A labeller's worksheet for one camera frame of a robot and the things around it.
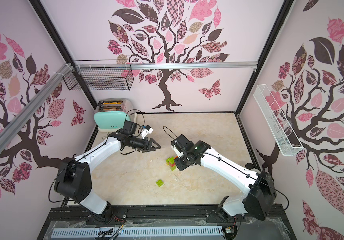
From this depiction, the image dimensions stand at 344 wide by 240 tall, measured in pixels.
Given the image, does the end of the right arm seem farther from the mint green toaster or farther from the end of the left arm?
the mint green toaster

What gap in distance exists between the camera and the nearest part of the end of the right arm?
53 centimetres

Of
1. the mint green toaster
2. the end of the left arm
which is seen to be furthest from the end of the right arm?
the mint green toaster
